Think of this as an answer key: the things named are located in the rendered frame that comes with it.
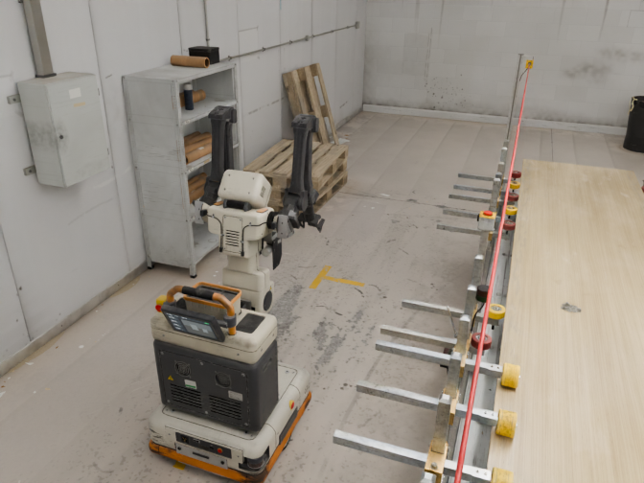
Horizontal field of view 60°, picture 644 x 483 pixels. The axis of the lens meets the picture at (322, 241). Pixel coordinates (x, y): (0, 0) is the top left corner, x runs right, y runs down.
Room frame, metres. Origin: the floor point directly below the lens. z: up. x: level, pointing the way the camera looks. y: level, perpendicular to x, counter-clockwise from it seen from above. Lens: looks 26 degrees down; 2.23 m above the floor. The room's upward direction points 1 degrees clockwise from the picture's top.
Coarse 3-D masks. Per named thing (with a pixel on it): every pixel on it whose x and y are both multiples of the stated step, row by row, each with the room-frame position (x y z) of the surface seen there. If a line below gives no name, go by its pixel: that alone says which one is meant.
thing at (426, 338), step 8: (384, 328) 1.98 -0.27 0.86; (392, 328) 1.98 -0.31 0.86; (400, 328) 1.98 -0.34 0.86; (400, 336) 1.96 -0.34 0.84; (408, 336) 1.94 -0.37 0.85; (416, 336) 1.93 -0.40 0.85; (424, 336) 1.92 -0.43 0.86; (432, 336) 1.93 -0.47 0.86; (440, 336) 1.93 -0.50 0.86; (432, 344) 1.91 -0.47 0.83; (440, 344) 1.90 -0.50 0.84; (448, 344) 1.89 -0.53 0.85; (472, 352) 1.85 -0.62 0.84
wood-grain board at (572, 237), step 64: (576, 192) 3.58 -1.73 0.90; (640, 192) 3.60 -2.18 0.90; (512, 256) 2.60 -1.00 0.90; (576, 256) 2.61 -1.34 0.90; (640, 256) 2.62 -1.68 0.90; (512, 320) 2.00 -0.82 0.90; (576, 320) 2.00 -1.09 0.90; (640, 320) 2.01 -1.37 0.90; (576, 384) 1.59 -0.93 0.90; (640, 384) 1.59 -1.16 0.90; (512, 448) 1.28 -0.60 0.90; (576, 448) 1.29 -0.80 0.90; (640, 448) 1.29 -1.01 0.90
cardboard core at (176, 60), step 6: (174, 60) 4.48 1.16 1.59; (180, 60) 4.47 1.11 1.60; (186, 60) 4.45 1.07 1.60; (192, 60) 4.44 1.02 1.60; (198, 60) 4.42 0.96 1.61; (204, 60) 4.41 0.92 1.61; (186, 66) 4.49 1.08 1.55; (192, 66) 4.45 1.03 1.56; (198, 66) 4.43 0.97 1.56; (204, 66) 4.41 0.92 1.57
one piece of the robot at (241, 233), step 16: (208, 208) 2.40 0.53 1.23; (208, 224) 2.38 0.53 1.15; (224, 224) 2.35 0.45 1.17; (240, 224) 2.32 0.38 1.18; (256, 224) 2.30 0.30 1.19; (224, 240) 2.34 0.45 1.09; (240, 240) 2.31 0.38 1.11; (256, 240) 2.29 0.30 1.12; (240, 256) 2.30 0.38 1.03; (256, 256) 2.40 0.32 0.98; (224, 272) 2.41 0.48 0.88; (240, 272) 2.38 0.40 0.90; (256, 272) 2.37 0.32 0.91; (240, 288) 2.38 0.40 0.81; (256, 288) 2.34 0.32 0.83; (272, 288) 2.46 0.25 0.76; (256, 304) 2.34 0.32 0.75; (272, 304) 2.46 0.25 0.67
